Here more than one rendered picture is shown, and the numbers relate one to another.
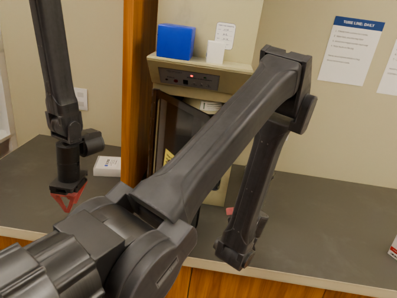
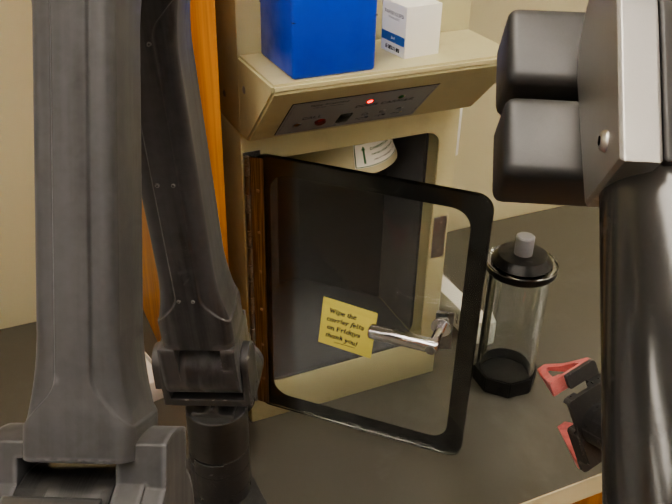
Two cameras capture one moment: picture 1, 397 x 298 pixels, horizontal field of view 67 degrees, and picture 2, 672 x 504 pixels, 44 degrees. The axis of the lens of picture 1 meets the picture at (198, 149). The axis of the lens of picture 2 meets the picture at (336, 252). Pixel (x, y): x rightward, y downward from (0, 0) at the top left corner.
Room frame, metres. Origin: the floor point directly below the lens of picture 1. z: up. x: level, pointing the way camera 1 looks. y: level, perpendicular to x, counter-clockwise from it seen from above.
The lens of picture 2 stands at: (0.13, 0.51, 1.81)
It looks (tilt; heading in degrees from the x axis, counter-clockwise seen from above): 31 degrees down; 333
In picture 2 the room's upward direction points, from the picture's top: 1 degrees clockwise
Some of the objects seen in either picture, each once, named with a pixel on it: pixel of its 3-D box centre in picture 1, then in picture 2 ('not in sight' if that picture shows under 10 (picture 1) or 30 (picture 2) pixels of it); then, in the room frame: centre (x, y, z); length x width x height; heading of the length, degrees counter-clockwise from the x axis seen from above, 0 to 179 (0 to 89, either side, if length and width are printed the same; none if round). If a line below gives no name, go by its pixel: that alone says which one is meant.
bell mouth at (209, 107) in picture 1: (204, 99); (337, 134); (1.12, 0.00, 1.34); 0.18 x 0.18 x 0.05
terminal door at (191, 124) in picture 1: (175, 158); (361, 312); (0.90, 0.07, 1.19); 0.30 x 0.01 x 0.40; 42
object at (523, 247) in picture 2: not in sight; (522, 254); (0.95, -0.23, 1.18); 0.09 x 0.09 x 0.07
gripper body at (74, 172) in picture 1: (68, 171); (221, 472); (0.70, 0.34, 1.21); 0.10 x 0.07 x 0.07; 179
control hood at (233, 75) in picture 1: (199, 76); (378, 94); (0.96, 0.03, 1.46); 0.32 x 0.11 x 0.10; 88
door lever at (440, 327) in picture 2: not in sight; (408, 332); (0.83, 0.05, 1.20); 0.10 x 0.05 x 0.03; 42
